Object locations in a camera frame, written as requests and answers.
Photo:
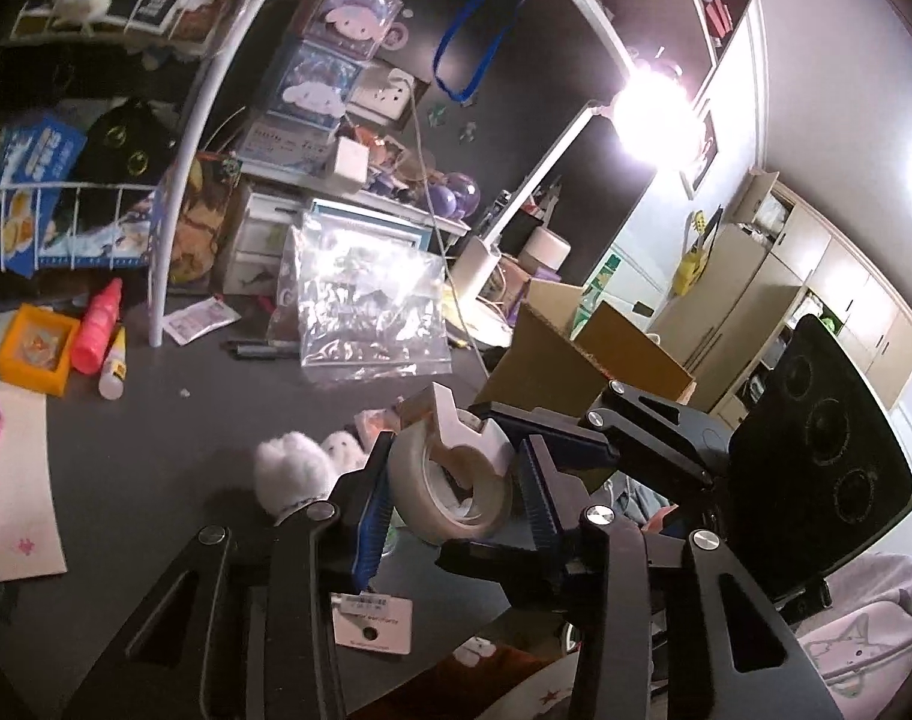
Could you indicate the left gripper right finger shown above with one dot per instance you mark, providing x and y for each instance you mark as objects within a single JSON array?
[{"x": 731, "y": 655}]

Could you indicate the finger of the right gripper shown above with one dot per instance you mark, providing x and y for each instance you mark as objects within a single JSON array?
[{"x": 569, "y": 442}]

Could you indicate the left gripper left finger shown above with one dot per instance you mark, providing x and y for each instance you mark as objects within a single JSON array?
[{"x": 214, "y": 620}]

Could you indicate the white tape roll dispenser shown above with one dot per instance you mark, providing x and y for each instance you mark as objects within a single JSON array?
[{"x": 449, "y": 470}]

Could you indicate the white fluffy plush toy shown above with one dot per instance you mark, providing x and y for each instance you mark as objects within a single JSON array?
[{"x": 290, "y": 471}]

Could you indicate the white fish plush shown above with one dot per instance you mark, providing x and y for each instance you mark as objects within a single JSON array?
[{"x": 344, "y": 452}]

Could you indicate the brown cardboard box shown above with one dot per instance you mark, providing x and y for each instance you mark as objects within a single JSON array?
[{"x": 546, "y": 366}]

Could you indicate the white price tag card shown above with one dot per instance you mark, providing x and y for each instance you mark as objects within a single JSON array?
[{"x": 373, "y": 623}]

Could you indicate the white cylinder humidifier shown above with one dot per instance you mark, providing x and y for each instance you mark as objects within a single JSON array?
[{"x": 544, "y": 249}]

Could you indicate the pink packaged pouch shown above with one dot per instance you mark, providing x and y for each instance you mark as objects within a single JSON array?
[{"x": 370, "y": 424}]

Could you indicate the beige wardrobe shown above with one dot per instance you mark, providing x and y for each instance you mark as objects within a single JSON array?
[{"x": 772, "y": 260}]

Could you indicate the yellow tote bag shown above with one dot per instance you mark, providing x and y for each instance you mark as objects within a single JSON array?
[{"x": 695, "y": 260}]

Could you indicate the clear zip plastic bag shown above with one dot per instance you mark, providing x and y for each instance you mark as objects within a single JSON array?
[{"x": 355, "y": 305}]

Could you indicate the purple glass ball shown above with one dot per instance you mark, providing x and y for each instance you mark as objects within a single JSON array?
[{"x": 467, "y": 195}]

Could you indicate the white glue bottle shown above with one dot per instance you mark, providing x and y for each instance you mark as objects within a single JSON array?
[{"x": 112, "y": 378}]

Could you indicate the black marker pen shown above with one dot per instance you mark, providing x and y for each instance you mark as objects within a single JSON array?
[{"x": 253, "y": 350}]

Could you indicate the pink bottle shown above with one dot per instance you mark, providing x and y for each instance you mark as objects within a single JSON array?
[{"x": 96, "y": 330}]

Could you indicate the white desk lamp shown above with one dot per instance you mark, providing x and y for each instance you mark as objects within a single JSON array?
[{"x": 606, "y": 160}]

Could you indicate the orange small box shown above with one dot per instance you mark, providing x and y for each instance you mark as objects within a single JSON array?
[{"x": 35, "y": 350}]

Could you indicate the white drawer organizer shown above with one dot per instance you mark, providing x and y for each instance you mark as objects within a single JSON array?
[{"x": 258, "y": 227}]

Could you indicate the white power strip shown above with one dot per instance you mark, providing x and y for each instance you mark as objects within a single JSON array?
[{"x": 384, "y": 95}]

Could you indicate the lower cinnamoroll box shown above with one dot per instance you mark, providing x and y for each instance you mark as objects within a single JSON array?
[{"x": 309, "y": 84}]

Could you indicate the cinnamoroll box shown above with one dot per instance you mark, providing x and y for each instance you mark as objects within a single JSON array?
[
  {"x": 309, "y": 84},
  {"x": 355, "y": 28}
]

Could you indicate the anime art card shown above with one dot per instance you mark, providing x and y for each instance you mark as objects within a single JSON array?
[{"x": 205, "y": 205}]

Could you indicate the upper cinnamoroll box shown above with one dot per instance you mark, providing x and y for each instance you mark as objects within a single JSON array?
[{"x": 355, "y": 28}]

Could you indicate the blue snack box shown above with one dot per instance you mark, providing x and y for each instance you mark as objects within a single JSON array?
[{"x": 37, "y": 154}]

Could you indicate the white wire shelf rack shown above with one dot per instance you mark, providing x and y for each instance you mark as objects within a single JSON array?
[{"x": 139, "y": 78}]

